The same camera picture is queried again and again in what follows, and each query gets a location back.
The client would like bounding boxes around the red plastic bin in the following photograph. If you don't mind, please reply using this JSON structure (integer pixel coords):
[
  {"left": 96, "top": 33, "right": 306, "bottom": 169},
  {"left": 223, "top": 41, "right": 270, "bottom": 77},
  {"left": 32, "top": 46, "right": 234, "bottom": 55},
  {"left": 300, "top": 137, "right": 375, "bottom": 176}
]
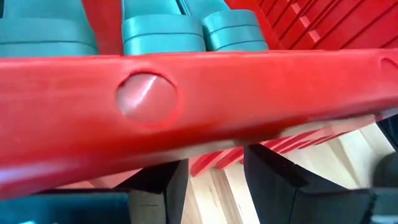
[{"left": 0, "top": 0, "right": 398, "bottom": 200}]

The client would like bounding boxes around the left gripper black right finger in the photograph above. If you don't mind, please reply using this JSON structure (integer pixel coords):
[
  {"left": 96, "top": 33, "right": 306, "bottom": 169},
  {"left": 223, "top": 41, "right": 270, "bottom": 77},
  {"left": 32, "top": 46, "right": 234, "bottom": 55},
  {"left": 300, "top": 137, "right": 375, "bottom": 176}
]
[{"left": 243, "top": 143, "right": 398, "bottom": 224}]

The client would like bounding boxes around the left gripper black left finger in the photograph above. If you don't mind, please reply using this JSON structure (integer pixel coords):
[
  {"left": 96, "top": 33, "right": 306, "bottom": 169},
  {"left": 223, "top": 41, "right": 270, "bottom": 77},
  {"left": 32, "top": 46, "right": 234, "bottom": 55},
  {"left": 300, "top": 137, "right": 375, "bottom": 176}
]
[{"left": 0, "top": 159, "right": 190, "bottom": 224}]

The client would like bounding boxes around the green rubber slide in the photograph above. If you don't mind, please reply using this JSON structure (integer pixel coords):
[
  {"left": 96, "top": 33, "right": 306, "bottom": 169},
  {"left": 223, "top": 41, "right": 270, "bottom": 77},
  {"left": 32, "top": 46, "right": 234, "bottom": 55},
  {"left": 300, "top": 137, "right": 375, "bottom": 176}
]
[
  {"left": 178, "top": 0, "right": 270, "bottom": 53},
  {"left": 0, "top": 0, "right": 100, "bottom": 59},
  {"left": 120, "top": 0, "right": 207, "bottom": 56}
]

